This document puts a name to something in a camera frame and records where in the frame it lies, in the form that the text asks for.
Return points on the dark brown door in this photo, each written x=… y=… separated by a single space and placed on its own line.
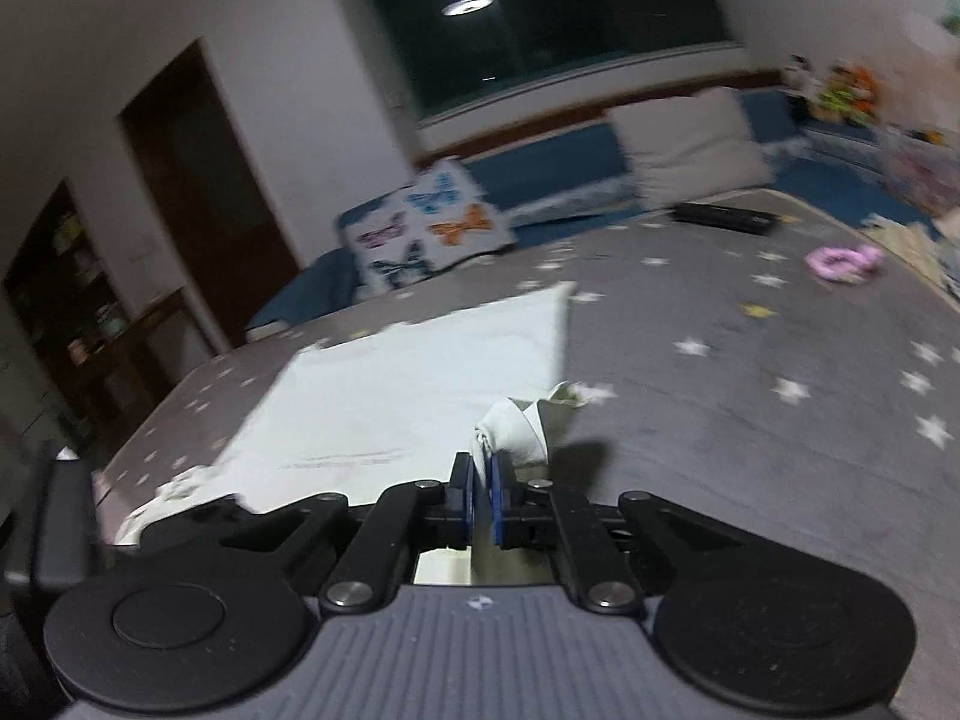
x=202 y=187

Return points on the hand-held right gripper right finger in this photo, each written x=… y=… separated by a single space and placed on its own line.
x=495 y=499

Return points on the dark window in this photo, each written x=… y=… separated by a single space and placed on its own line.
x=562 y=15

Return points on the grey star-print blanket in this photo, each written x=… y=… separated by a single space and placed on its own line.
x=712 y=390

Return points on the pink scrunchie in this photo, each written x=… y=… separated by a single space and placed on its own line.
x=829 y=264

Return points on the beige pillow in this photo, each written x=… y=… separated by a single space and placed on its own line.
x=690 y=146

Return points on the butterfly print pillow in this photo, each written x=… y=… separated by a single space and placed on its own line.
x=427 y=225

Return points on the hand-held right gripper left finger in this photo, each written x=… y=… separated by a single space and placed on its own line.
x=466 y=499

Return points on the blue bench cushion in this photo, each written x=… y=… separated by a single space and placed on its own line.
x=555 y=157

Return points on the dark wooden desk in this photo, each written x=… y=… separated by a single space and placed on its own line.
x=150 y=330

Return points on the long black remote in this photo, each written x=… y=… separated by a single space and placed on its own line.
x=720 y=216

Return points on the light green garment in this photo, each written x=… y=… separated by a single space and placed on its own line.
x=390 y=390

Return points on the dark wooden bookshelf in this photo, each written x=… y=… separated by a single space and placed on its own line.
x=67 y=277

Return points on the white cabinet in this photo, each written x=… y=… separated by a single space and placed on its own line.
x=22 y=390

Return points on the orange plush fox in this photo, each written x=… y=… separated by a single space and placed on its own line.
x=866 y=90

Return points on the brown plush bear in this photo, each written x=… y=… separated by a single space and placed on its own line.
x=838 y=97

